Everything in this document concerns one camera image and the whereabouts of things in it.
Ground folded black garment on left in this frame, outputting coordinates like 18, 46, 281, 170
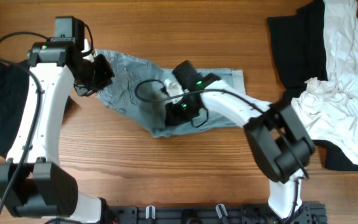
0, 62, 29, 158

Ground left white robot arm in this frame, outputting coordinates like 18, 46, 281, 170
0, 16, 118, 223

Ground black garment on right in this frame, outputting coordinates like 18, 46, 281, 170
267, 1, 358, 171

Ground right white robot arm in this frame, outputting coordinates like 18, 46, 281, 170
165, 60, 314, 223

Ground white t-shirt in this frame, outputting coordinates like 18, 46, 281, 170
291, 0, 358, 165

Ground light blue denim shorts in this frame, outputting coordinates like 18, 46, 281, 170
95, 49, 236, 138

